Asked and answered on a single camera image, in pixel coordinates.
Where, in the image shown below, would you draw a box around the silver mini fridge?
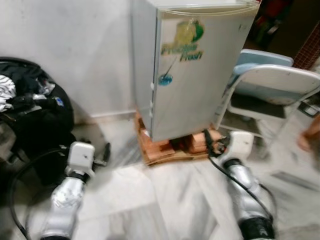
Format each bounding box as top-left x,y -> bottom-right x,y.
131,0 -> 261,142

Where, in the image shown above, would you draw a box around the person's hand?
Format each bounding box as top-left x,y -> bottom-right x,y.
298,114 -> 320,153

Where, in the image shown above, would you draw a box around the black bag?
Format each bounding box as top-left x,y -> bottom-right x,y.
0,57 -> 76,187

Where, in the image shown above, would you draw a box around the white folding chair blue pads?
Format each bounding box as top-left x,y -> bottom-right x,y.
215,49 -> 320,151

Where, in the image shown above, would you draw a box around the black white striped cloth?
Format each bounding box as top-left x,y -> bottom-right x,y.
0,75 -> 19,114

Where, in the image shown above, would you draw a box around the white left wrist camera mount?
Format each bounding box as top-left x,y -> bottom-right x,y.
67,141 -> 96,174

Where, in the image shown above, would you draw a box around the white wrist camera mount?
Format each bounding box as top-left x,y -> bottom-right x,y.
67,141 -> 96,174
228,131 -> 255,161

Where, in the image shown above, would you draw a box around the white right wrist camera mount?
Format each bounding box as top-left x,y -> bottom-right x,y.
228,131 -> 255,161

